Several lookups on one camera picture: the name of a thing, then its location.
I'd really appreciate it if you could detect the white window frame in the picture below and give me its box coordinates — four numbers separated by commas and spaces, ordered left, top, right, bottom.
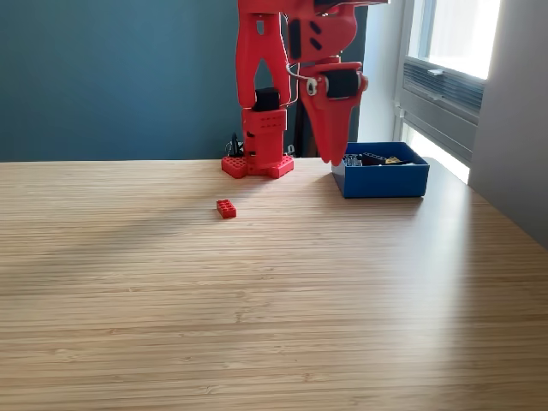
393, 0, 502, 166

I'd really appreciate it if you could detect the black folded stand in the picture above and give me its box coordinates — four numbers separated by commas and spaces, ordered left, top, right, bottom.
293, 100, 322, 158

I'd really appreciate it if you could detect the small yellow toy digger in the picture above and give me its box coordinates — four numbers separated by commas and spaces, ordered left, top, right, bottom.
362, 152, 414, 167

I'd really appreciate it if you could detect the blue plastic bin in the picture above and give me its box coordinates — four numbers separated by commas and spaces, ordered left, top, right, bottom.
331, 141, 431, 200

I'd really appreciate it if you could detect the grey window vent grille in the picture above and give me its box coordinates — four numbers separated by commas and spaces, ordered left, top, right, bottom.
402, 58, 487, 115

